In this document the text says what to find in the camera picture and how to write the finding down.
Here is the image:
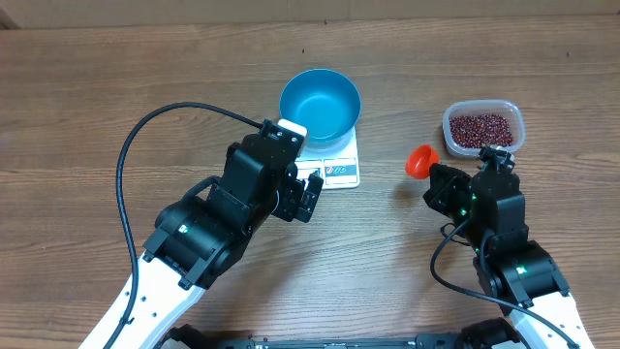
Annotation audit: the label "orange measuring scoop blue handle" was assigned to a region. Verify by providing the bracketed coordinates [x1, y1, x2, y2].
[405, 144, 440, 179]

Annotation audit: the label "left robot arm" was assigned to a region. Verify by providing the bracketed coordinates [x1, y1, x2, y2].
[81, 135, 323, 348]

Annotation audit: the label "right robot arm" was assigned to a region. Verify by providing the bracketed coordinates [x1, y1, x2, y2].
[423, 156, 593, 348]

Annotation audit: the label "white digital kitchen scale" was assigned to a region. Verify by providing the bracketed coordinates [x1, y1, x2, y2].
[295, 128, 360, 190]

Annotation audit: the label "blue plastic bowl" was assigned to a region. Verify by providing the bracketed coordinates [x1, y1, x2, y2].
[279, 69, 362, 149]

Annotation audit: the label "red adzuki beans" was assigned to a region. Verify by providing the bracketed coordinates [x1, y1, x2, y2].
[449, 113, 514, 148]

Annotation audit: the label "clear plastic container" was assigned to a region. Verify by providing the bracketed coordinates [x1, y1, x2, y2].
[442, 99, 527, 158]

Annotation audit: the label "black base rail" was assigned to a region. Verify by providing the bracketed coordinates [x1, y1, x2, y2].
[205, 333, 471, 349]

